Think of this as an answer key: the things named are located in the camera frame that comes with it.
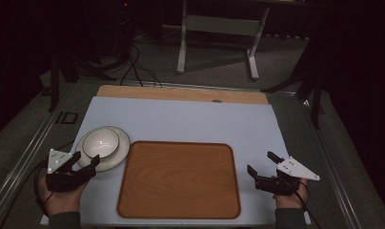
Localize black floor cables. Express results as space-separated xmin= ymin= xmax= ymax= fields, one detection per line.
xmin=119 ymin=41 xmax=164 ymax=89

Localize person's right hand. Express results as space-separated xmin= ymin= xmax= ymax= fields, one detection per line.
xmin=272 ymin=177 xmax=311 ymax=210

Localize white bowl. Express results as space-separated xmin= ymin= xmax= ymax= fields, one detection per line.
xmin=82 ymin=127 xmax=121 ymax=159

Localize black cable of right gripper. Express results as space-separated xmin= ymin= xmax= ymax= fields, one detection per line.
xmin=287 ymin=179 xmax=323 ymax=229

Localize wooden tray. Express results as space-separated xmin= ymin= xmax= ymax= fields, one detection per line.
xmin=116 ymin=140 xmax=242 ymax=220

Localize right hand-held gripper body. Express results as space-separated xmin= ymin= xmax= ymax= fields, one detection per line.
xmin=255 ymin=156 xmax=321 ymax=197

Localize person's left hand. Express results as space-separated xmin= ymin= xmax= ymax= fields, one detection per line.
xmin=39 ymin=176 xmax=90 ymax=218

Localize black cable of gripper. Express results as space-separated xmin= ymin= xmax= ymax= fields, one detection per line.
xmin=0 ymin=141 xmax=74 ymax=229
xmin=287 ymin=179 xmax=323 ymax=229

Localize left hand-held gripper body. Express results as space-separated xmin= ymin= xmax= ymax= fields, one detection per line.
xmin=45 ymin=148 xmax=97 ymax=194

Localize white plate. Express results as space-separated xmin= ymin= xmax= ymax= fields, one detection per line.
xmin=75 ymin=125 xmax=132 ymax=174

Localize white metal stand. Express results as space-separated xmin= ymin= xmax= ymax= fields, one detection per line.
xmin=176 ymin=0 xmax=272 ymax=81

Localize aluminium rail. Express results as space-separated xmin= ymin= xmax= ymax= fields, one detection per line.
xmin=0 ymin=85 xmax=72 ymax=222
xmin=302 ymin=98 xmax=365 ymax=229

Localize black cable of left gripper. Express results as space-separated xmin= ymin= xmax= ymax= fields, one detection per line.
xmin=0 ymin=141 xmax=74 ymax=229

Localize black device with red light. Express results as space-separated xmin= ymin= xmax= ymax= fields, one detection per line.
xmin=116 ymin=0 xmax=135 ymax=60

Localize black metal stand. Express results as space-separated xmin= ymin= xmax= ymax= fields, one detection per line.
xmin=261 ymin=61 xmax=326 ymax=130
xmin=48 ymin=52 xmax=118 ymax=113

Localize white table mat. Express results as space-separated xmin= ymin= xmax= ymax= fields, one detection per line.
xmin=40 ymin=95 xmax=312 ymax=227

